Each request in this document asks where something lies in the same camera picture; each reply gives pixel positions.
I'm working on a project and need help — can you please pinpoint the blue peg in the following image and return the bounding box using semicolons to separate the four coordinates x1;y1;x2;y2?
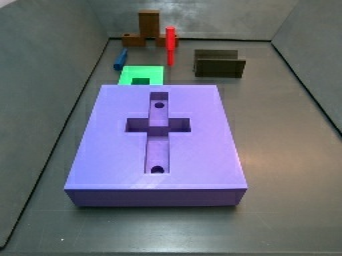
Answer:
114;49;128;71

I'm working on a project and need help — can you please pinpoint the purple board with cross slot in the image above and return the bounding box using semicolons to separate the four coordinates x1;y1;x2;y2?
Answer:
64;85;247;207

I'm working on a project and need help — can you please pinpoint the brown T-shaped block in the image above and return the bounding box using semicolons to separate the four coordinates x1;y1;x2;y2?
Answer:
120;9;181;48

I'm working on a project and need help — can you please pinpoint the green U-shaped block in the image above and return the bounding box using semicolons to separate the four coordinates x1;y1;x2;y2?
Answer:
118;66;165;85

